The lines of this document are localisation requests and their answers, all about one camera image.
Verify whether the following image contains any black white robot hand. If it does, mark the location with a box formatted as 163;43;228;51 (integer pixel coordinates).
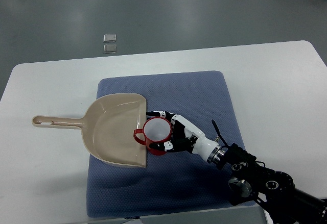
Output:
146;111;222;162

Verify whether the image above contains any red cup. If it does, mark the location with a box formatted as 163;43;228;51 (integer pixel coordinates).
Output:
133;117;172;156

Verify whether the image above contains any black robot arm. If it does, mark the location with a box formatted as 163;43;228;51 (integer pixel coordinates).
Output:
208;142;326;223

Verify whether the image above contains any beige plastic dustpan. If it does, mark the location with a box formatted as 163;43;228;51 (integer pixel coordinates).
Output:
32;93;147;168

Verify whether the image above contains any blue textured mat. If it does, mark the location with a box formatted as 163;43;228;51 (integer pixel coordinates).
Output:
86;71;244;218

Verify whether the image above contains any lower silver floor plate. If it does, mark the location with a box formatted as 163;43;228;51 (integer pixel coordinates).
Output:
103;43;117;54

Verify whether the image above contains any silver floor plate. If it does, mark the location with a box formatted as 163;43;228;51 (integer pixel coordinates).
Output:
103;43;117;54
103;33;116;43

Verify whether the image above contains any upper silver floor plate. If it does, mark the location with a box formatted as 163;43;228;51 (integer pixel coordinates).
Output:
103;33;116;43

